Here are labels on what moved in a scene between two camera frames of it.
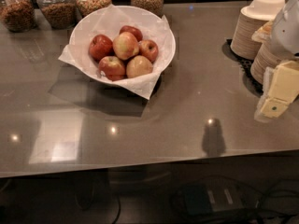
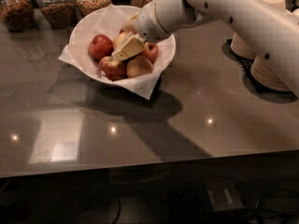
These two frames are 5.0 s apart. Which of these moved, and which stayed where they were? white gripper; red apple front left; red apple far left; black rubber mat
Moved: white gripper
Stayed: red apple front left; red apple far left; black rubber mat
